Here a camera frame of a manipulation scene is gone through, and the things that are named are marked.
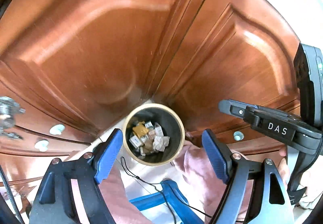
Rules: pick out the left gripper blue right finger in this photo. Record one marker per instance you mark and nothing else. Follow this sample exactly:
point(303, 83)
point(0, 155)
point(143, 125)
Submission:
point(218, 154)

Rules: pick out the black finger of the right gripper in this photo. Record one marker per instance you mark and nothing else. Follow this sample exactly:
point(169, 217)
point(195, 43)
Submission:
point(239, 109)

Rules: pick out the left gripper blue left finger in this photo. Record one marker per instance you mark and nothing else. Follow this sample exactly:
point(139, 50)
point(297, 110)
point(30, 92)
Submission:
point(106, 154)

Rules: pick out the yellow snack wrapper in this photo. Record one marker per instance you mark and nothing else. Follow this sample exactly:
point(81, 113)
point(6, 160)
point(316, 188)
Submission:
point(140, 130)

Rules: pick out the white tissue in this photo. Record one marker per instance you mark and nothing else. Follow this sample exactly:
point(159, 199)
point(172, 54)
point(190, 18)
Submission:
point(161, 141)

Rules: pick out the round trash bin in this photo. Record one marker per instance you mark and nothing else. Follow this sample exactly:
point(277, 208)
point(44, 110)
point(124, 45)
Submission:
point(141, 149)

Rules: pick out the person's right hand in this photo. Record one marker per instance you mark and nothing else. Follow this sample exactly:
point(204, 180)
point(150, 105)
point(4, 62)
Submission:
point(283, 168)

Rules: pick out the white cabinet knob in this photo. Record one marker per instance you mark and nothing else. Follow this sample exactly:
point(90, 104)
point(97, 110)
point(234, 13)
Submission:
point(238, 136)
point(42, 145)
point(57, 129)

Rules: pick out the pink trouser leg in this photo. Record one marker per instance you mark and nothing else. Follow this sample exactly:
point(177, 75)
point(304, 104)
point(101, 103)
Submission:
point(192, 163)

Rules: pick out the right wooden cabinet door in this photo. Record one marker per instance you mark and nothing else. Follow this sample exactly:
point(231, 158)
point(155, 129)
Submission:
point(235, 49)

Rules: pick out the wooden cabinet door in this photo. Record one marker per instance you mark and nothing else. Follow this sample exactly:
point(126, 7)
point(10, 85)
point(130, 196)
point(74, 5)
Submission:
point(235, 49)
point(84, 64)

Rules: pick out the metal faucet valve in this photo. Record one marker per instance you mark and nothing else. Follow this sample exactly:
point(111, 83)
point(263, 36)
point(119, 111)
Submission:
point(9, 108)

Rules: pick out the left wooden cabinet door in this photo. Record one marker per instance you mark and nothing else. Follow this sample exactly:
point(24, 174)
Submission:
point(84, 64)

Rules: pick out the blue stool frame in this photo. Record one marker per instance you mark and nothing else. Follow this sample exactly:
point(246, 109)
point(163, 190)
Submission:
point(171, 196)

